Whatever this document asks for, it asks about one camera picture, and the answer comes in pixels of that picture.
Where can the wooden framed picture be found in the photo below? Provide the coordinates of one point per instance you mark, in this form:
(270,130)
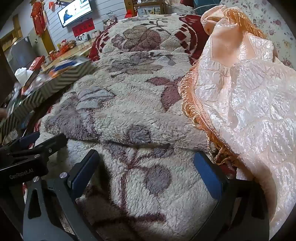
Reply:
(144,8)

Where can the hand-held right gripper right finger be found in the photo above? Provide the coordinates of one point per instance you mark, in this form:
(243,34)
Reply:
(205,177)

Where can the wooden dining table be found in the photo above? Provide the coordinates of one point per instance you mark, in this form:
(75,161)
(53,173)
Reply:
(81,49)

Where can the red hanging decoration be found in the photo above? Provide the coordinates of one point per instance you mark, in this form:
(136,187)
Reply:
(37,17)

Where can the white plastic bag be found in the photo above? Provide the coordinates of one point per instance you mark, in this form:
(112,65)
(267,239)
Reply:
(22,73)

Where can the plush toys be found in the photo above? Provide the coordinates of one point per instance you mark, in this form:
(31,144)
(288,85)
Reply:
(67,45)

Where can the floral printed cloth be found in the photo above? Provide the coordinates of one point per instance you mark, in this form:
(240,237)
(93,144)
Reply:
(272,25)

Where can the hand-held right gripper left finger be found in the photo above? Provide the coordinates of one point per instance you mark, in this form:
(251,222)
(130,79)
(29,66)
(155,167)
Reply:
(85,172)

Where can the grey refrigerator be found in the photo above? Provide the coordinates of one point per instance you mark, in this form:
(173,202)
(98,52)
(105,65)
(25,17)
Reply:
(20,52)

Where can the peach satin fringed cloth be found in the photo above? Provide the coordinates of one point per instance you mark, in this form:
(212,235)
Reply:
(242,104)

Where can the red wall banner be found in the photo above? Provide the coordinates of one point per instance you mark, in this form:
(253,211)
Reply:
(82,27)

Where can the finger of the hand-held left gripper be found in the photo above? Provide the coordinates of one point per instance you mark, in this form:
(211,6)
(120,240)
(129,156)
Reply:
(54,141)
(27,139)

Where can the small framed photo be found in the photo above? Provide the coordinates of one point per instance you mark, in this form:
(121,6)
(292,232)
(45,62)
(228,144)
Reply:
(81,39)
(96,34)

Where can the floral fleece blanket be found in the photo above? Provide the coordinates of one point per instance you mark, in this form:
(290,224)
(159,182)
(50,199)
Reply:
(138,115)

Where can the wall television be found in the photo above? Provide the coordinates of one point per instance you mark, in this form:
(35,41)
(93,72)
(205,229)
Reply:
(74,12)

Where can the large wedding photo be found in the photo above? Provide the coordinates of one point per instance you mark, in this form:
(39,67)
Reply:
(109,22)

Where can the chevron striped cardboard box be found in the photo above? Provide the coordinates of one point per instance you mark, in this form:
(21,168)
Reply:
(57,80)

